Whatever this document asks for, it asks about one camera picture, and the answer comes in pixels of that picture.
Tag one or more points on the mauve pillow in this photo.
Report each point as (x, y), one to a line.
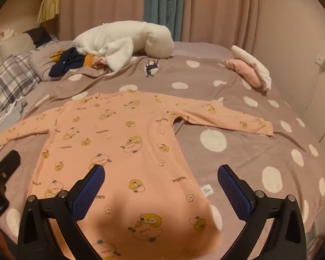
(40, 59)

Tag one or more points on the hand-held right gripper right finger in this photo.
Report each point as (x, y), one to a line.
(233, 192)

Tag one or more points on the white plush toy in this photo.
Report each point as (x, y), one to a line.
(124, 38)

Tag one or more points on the orange garment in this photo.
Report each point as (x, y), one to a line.
(88, 61)

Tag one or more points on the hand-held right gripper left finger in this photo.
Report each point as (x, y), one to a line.
(89, 192)

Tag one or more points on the pink folded garment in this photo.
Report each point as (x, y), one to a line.
(243, 71)

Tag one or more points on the yellow fringed hanging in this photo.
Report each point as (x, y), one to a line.
(48, 5)

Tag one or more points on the plaid pillow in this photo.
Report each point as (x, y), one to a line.
(10, 78)

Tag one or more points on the pale ruffled cloth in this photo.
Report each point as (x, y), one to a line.
(8, 113)

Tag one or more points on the pink curtain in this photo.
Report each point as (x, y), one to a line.
(103, 2)

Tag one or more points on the beige pillow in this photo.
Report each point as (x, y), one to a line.
(13, 44)

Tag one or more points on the peach duck print shirt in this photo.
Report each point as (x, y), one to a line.
(140, 140)

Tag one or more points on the mauve polka dot blanket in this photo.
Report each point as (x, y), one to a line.
(233, 108)

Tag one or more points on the white folded garment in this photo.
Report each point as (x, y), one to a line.
(256, 62)

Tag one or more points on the dark brown cloth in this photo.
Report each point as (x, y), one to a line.
(40, 36)

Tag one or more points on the peach crumpled garment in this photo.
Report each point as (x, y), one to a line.
(100, 61)

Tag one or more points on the lilac bed sheet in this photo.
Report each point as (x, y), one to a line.
(200, 49)

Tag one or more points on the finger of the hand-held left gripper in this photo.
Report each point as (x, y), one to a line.
(8, 159)

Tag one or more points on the navy garment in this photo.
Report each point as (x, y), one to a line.
(65, 63)

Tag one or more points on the teal curtain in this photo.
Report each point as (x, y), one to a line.
(162, 5)

